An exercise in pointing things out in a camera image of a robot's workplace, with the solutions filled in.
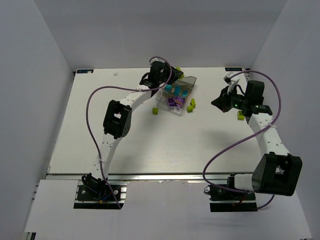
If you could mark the right corner blue label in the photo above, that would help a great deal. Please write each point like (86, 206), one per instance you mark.
(233, 69)

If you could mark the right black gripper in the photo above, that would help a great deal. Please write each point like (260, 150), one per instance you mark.
(225, 96)

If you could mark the small teal lego brick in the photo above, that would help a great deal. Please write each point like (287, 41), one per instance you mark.
(184, 94)

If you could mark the green stacked lego piece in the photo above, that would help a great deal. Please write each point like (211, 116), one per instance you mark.
(192, 105)

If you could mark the green small lego brick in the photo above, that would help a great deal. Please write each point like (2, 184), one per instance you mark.
(155, 111)

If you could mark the purple 2x4 lego plate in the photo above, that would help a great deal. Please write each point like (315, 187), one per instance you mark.
(180, 100)

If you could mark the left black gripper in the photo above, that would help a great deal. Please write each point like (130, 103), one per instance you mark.
(172, 74)

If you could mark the corner blue label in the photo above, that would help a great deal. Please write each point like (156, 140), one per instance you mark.
(233, 69)
(84, 71)

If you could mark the purple curved lego piece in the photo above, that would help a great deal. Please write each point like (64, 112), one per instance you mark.
(171, 102)

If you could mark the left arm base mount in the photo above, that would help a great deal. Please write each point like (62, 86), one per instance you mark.
(91, 197)

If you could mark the green sloped lego piece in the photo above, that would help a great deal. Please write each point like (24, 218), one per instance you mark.
(240, 116)

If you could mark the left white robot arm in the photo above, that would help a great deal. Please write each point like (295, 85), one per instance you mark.
(117, 122)

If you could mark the round teal lego piece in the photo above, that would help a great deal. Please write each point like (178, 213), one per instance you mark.
(168, 88)

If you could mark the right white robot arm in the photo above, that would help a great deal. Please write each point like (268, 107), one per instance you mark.
(278, 171)

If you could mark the clear plastic container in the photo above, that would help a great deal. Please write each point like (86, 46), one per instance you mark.
(161, 103)

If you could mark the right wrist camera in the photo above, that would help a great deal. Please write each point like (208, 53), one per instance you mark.
(232, 81)

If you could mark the left corner blue label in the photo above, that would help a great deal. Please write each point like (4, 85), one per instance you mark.
(84, 71)

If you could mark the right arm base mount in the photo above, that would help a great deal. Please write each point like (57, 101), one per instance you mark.
(222, 201)

